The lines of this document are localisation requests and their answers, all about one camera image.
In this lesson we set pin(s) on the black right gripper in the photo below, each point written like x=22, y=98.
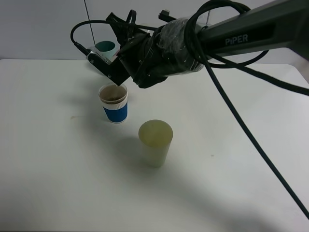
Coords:
x=135, y=58

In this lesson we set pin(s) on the glass cup with blue sleeve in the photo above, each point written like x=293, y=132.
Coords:
x=113, y=99

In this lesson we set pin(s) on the light green plastic cup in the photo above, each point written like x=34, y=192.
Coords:
x=155, y=137

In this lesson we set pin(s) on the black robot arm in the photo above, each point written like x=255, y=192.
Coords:
x=219, y=28

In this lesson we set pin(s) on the teal plastic cup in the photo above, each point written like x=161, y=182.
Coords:
x=107, y=48

